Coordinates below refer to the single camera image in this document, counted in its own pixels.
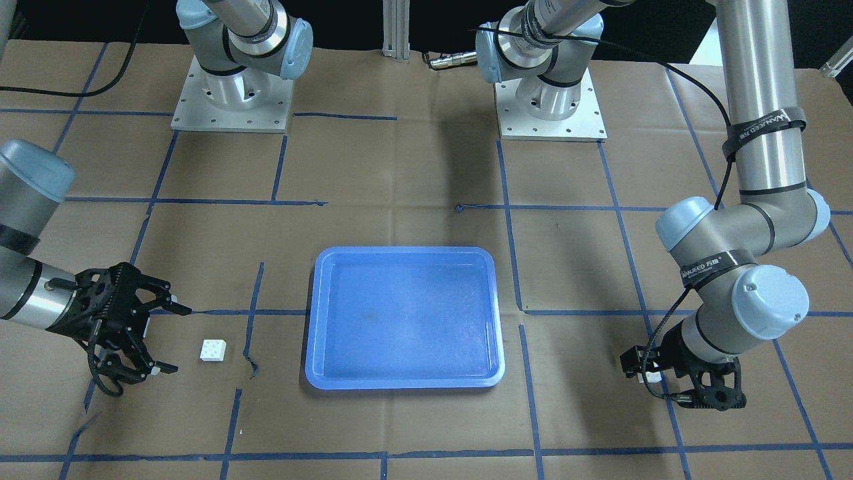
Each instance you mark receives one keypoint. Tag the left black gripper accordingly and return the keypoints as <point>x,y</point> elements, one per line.
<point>674,351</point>

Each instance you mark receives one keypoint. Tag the blue plastic tray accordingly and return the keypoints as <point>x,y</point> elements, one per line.
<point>404,318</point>

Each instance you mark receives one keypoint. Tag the aluminium frame post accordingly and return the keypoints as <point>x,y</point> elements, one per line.
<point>395,21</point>

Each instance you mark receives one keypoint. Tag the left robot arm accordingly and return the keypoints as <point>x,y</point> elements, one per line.
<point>744,303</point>

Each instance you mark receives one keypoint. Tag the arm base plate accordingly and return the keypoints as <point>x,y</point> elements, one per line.
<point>247,102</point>
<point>529,109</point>

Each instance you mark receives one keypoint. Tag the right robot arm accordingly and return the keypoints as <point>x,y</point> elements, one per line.
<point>247,56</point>

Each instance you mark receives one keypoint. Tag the white block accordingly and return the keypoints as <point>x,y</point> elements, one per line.
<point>213,350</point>
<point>649,377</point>

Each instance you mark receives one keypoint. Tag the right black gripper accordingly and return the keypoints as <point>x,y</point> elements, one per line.
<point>130,318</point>

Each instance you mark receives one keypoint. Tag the metal connector plug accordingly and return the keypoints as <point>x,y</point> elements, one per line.
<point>452,61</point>

